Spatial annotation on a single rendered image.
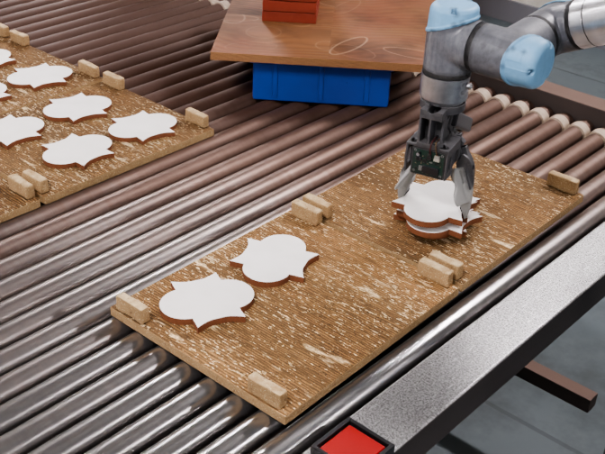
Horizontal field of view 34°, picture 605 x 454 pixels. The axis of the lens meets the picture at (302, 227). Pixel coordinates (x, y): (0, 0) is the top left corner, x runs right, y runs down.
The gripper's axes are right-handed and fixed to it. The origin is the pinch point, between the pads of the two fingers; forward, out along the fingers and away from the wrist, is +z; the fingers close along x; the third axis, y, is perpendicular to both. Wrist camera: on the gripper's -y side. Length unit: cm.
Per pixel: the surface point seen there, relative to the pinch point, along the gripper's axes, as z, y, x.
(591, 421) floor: 99, -79, 27
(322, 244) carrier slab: 5.4, 13.3, -14.1
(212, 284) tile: 4.2, 33.9, -22.8
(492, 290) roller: 7.1, 9.1, 14.2
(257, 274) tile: 4.2, 28.0, -18.1
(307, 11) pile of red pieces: -8, -55, -53
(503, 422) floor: 99, -67, 6
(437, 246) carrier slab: 5.4, 4.0, 2.6
